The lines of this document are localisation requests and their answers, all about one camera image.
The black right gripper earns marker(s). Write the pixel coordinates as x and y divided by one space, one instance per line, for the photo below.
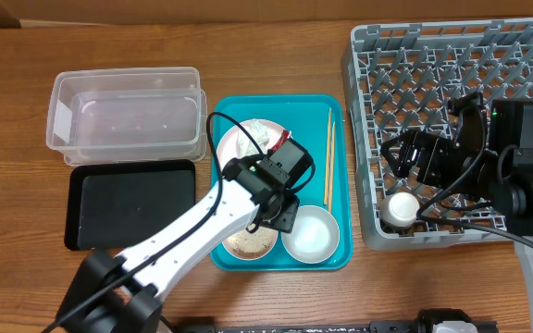
431 147

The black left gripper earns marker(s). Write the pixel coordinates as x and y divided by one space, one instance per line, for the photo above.
287 215

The white tissue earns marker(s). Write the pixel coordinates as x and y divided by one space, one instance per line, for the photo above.
258 142

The red snack wrapper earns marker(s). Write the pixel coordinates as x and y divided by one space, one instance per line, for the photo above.
284 136

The white cup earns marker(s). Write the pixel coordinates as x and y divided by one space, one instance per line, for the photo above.
399 210

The pile of rice grains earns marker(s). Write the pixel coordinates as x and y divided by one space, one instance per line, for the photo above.
255 239

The pink bowl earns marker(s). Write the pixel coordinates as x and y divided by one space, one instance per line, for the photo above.
252 242

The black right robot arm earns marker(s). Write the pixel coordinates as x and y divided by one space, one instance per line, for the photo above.
489 159

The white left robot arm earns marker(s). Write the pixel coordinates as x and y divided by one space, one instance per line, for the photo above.
126 292

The grey dishwasher rack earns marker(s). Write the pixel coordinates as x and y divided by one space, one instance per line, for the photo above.
400 77

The clear plastic waste bin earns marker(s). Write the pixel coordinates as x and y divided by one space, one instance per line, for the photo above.
117 115

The pink round plate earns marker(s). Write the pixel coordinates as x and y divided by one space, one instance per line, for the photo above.
226 149

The wooden chopstick left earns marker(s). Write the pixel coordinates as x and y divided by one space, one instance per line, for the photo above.
327 158

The wooden chopstick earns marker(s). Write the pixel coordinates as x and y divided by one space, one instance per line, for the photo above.
331 167
327 158

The teal plastic serving tray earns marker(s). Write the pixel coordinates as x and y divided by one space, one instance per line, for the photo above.
307 118

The wooden chopstick right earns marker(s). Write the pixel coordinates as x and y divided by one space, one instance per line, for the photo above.
331 167

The grey bowl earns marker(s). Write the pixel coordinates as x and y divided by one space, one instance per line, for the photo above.
315 235

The black rectangular tray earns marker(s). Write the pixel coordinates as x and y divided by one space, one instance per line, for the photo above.
119 205

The black rail at table edge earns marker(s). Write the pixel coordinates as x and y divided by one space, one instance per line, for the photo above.
427 321

